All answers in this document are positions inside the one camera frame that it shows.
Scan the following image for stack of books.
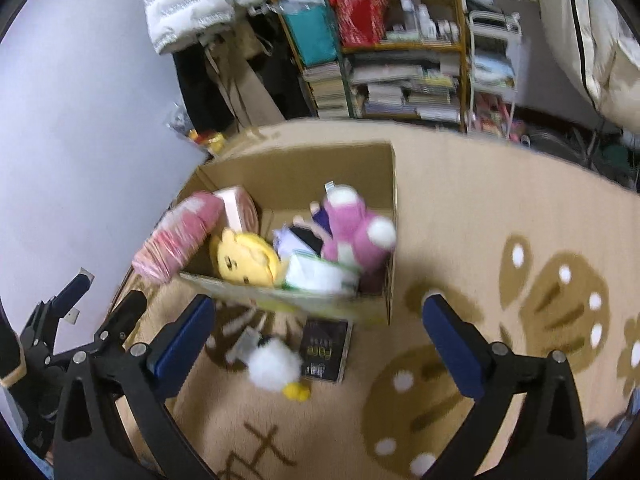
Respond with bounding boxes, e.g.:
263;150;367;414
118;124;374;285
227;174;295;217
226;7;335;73
300;60;351;119

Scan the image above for black coat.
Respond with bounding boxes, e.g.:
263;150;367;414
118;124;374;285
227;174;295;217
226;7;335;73
172;35;236;134

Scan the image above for purple haired plush doll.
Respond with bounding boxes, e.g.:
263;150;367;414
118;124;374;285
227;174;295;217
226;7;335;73
272;205;333;257

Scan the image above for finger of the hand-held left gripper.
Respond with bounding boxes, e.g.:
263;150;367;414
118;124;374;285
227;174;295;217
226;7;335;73
17;269;96;356
92;289;149;356

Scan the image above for white trolley cart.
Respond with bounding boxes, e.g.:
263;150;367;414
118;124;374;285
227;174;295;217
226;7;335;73
465;0;531;147

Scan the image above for white yellow plush duck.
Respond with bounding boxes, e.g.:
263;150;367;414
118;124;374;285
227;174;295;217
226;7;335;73
225;327;312;404

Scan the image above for pink square face plush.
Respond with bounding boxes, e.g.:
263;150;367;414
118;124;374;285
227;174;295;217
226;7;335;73
212;186;262;235

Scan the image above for beige trousers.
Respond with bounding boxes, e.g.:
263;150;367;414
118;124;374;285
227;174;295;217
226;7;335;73
207;10;287;129

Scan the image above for red patterned bag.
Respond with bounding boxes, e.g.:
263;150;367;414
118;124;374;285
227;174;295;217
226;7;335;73
327;0;391;49

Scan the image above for pile of magazines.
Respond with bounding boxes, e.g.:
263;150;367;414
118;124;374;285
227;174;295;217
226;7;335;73
347;52;463;124

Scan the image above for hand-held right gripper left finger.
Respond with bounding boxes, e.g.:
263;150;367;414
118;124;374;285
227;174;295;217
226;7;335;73
52;294;218;480

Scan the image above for person's leg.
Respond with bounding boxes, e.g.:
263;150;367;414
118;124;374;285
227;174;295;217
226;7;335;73
585;395;640;480

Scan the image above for green white tissue pack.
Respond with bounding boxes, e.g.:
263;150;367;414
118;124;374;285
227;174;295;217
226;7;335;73
280;249;361;295

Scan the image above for dark green cloth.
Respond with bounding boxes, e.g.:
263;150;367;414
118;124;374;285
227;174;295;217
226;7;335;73
595;130;640;191

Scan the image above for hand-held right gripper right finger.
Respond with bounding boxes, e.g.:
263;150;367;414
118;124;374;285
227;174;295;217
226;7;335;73
421;294;589;480

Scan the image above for pink blanket pack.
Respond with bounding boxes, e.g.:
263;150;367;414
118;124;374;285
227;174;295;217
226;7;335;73
132;192;226;286

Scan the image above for white puffer jacket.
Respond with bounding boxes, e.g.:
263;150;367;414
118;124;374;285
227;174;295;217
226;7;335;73
142;0;268;56

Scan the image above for black hanging garment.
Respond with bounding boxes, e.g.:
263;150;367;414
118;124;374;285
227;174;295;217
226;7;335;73
260;10;316;121

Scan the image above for black booklet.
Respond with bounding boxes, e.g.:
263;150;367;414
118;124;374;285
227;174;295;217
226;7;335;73
300;317;354;384

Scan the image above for pink white plush animal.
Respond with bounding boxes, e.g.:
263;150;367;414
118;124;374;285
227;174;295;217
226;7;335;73
310;185;398;267

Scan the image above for row of cosmetic bottles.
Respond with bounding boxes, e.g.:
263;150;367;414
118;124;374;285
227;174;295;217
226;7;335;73
397;0;463;44

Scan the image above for wooden shelf rack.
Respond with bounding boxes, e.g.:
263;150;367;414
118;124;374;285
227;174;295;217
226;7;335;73
252;0;474;134

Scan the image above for teal bag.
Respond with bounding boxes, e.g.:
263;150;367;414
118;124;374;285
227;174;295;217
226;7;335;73
277;0;339;67

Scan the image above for yellow round plush toy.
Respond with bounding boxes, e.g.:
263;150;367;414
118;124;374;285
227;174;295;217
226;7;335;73
209;227;282;289

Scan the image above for clear plastic bag of goods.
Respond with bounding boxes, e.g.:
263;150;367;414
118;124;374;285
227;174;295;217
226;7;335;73
167;102;229;159

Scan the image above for printed cardboard box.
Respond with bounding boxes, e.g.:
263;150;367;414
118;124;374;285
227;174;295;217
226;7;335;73
177;142;399;327

